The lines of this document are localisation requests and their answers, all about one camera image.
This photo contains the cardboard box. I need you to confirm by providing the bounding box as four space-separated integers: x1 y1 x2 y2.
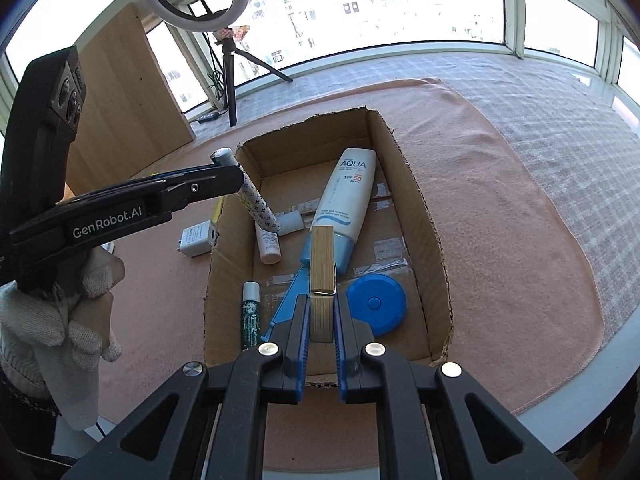
202 106 456 387

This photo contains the white charger adapter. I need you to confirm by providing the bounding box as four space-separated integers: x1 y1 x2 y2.
175 220 221 259

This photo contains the black power cable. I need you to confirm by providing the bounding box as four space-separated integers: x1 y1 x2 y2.
187 0 226 111

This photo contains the small white bottle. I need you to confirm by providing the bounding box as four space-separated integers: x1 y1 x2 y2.
255 222 282 266

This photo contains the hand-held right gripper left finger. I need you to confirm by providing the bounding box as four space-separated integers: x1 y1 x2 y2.
65 294 312 480

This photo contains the black tripod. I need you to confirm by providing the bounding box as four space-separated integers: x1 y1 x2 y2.
212 25 294 128

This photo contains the white sunscreen tube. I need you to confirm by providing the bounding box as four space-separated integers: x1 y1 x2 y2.
300 147 377 276

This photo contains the blue round tape measure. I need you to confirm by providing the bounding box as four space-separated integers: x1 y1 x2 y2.
346 275 408 337

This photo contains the person's left hand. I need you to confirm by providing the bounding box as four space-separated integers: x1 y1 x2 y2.
0 247 126 433

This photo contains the pink towel mat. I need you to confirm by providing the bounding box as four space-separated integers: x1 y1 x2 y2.
55 77 628 473

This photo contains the white patterned lighter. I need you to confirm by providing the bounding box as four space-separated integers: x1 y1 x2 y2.
210 147 278 233

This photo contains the person's left forearm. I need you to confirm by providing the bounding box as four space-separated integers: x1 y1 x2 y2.
0 360 63 466

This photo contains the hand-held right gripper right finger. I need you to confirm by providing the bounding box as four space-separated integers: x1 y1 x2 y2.
334 292 576 480

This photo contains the green lip balm stick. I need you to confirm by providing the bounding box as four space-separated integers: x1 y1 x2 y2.
241 281 262 352

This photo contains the small white container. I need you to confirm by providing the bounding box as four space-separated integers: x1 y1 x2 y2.
276 210 305 236

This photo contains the wooden clothespin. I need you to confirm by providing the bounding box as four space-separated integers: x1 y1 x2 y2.
310 225 337 343

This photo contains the checked tablecloth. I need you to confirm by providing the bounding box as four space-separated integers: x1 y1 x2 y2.
190 52 640 341

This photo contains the blue plastic phone stand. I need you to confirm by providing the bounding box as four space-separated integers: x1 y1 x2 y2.
262 266 313 341

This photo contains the light wooden board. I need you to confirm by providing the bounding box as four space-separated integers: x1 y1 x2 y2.
65 2 197 196

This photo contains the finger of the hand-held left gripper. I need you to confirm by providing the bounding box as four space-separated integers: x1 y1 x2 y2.
160 162 247 207
117 164 223 188

